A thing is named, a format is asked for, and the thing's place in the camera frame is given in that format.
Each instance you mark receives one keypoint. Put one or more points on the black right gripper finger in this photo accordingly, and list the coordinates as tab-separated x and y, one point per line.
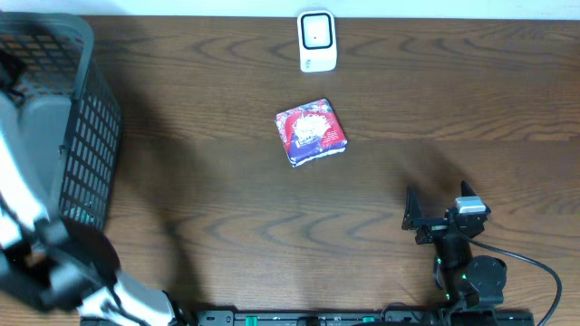
466	190
413	216

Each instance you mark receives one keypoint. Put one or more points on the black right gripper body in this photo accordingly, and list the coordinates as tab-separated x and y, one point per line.
432	229

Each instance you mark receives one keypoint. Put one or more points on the purple red tissue pack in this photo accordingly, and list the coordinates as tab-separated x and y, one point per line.
310	131

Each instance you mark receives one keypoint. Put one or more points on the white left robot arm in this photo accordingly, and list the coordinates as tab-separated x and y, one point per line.
50	263

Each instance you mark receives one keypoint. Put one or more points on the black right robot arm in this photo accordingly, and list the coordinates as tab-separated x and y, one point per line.
472	283

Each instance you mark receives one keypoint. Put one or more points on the white barcode scanner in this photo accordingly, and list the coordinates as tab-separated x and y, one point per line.
317	41

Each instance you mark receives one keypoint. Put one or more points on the dark grey plastic basket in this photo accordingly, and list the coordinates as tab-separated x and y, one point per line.
67	118

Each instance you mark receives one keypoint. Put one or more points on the black mounting rail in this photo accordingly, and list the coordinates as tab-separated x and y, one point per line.
395	316

